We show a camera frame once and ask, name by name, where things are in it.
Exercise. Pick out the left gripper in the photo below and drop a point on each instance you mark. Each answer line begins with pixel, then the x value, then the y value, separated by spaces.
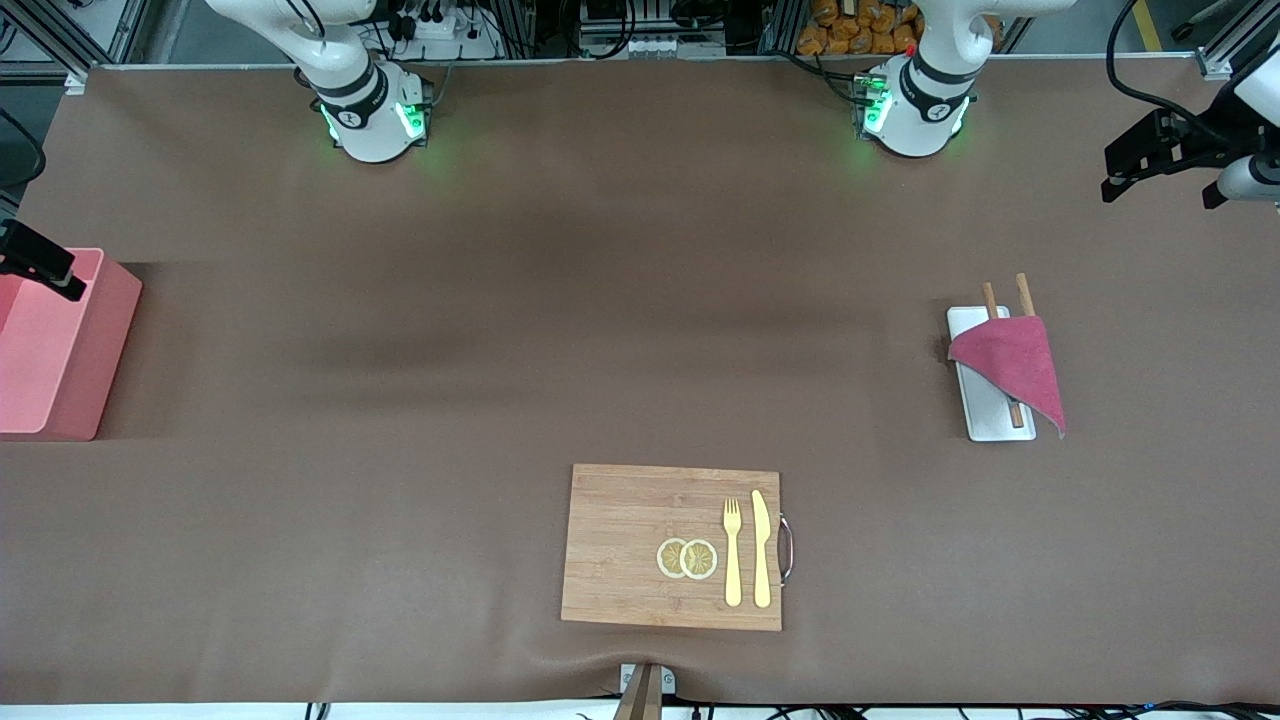
pixel 1197 141

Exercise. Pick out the red microfiber cloth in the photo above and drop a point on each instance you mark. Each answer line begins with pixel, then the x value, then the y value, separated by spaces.
pixel 1015 360

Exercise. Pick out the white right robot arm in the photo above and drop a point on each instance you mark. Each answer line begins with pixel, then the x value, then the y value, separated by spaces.
pixel 370 120

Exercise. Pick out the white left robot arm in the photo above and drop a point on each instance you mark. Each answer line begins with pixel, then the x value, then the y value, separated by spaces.
pixel 915 110

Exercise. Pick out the pink rectangular box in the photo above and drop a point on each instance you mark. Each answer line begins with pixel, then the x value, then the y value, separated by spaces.
pixel 60 360

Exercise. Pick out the white rectangular tray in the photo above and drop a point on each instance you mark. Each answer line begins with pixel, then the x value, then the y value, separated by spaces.
pixel 990 418

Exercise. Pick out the pile of orange packets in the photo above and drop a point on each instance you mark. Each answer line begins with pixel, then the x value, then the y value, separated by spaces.
pixel 840 30

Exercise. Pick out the white power strip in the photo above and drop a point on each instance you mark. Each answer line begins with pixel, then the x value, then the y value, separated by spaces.
pixel 445 35

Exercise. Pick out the yellow knife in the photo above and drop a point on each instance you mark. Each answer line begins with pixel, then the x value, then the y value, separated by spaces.
pixel 762 560

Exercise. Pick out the yellow fork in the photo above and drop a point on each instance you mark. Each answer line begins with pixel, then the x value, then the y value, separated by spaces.
pixel 733 570

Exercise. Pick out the lemon slice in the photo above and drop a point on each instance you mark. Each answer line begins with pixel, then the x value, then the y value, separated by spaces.
pixel 700 560
pixel 667 558

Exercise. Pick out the bamboo cutting board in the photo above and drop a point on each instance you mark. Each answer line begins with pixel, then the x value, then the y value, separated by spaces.
pixel 620 540

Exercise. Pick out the aluminium frame profile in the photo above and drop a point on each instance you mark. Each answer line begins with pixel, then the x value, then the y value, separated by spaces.
pixel 1215 65
pixel 77 82

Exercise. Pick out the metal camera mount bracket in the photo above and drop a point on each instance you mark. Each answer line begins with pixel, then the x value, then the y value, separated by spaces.
pixel 640 700

